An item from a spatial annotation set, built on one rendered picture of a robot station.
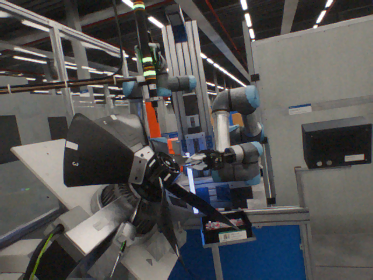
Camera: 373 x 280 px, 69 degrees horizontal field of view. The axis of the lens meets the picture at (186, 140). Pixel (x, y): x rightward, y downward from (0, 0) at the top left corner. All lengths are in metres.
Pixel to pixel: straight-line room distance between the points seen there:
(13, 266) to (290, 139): 2.37
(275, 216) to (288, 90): 1.61
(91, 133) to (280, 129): 2.21
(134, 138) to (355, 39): 2.34
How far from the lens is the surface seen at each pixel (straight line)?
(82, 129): 0.83
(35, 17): 1.79
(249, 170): 1.25
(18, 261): 1.26
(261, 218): 1.44
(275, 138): 2.80
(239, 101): 1.39
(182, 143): 1.96
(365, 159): 1.42
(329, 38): 2.91
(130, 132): 1.10
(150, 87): 1.05
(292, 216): 1.44
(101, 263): 0.83
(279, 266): 1.58
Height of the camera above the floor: 1.37
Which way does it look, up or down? 5 degrees down
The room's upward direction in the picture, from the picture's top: 9 degrees counter-clockwise
